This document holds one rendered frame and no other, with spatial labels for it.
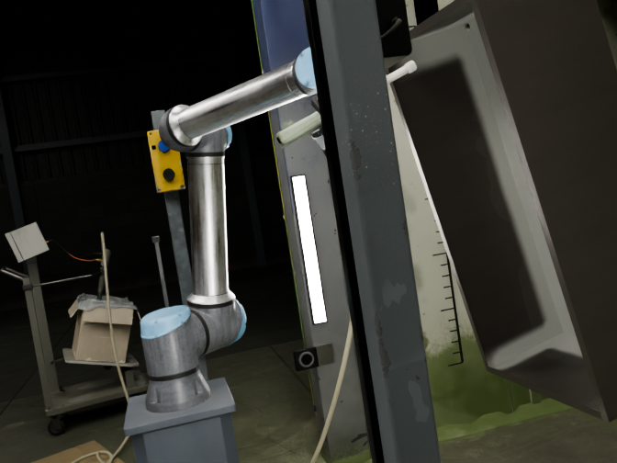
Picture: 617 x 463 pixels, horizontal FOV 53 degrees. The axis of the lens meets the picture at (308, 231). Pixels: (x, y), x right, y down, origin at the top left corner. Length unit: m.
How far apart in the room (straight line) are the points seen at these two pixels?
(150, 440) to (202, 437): 0.14
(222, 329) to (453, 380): 1.31
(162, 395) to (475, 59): 1.55
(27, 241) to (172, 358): 2.46
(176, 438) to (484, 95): 1.54
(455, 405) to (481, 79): 1.44
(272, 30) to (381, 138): 2.07
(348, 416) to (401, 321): 2.14
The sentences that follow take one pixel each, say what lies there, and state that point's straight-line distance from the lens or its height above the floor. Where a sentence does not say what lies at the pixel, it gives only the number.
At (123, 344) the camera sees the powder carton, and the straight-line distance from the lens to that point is 4.06.
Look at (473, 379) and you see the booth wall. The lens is 2.97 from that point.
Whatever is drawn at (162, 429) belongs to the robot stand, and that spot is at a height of 0.61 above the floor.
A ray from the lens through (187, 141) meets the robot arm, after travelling 1.75.
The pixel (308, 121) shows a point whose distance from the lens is 1.80.
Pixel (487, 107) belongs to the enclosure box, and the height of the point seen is 1.40.
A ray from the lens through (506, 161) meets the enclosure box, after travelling 2.38.
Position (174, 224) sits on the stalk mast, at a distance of 2.73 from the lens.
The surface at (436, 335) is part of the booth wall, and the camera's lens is 2.84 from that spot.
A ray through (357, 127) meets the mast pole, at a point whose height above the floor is 1.25.
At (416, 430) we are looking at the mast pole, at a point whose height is 0.93.
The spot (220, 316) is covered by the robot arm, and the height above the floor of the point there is 0.86.
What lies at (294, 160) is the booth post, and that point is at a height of 1.34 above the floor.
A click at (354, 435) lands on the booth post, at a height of 0.13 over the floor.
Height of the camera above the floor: 1.19
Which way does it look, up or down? 3 degrees down
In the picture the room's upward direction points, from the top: 9 degrees counter-clockwise
